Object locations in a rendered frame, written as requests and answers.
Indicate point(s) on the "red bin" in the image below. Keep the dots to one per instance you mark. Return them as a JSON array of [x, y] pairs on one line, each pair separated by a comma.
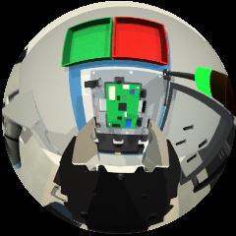
[[141, 40]]

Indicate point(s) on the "green bin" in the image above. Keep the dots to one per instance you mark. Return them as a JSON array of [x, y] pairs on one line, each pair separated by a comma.
[[88, 42]]

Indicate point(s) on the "green circuit board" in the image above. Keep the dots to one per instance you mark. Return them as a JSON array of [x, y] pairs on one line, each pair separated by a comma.
[[122, 103]]

